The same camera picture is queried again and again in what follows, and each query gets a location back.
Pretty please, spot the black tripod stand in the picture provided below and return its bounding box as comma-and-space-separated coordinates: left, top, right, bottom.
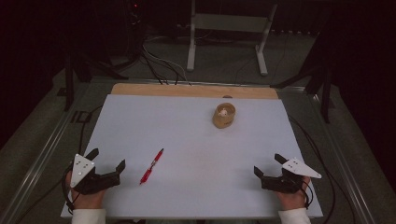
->
63, 43, 129, 112

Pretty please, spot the white table mat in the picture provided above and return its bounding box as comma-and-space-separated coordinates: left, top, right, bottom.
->
60, 93, 324, 219

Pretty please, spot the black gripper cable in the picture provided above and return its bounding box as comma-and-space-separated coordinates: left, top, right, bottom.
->
300, 178, 314, 210
61, 163, 77, 217

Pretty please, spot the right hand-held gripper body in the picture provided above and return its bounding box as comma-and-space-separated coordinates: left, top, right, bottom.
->
261, 157, 323, 194

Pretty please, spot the bundle of floor cables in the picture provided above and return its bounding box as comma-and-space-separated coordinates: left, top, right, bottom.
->
136, 34, 192, 87

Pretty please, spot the round wooden pen holder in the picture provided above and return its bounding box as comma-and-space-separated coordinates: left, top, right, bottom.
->
211, 102, 237, 130

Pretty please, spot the red pen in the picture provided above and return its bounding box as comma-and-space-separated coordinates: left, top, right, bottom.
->
138, 147, 165, 186

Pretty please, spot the grey metal stand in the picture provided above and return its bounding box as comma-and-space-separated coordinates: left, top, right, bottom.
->
186, 0, 278, 77

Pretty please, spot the person's left hand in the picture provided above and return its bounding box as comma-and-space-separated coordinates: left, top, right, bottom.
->
64, 170, 107, 210

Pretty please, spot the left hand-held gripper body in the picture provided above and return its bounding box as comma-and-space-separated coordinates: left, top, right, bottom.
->
69, 153, 121, 196

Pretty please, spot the person's right hand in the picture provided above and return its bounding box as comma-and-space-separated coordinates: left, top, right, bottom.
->
275, 175, 312, 212

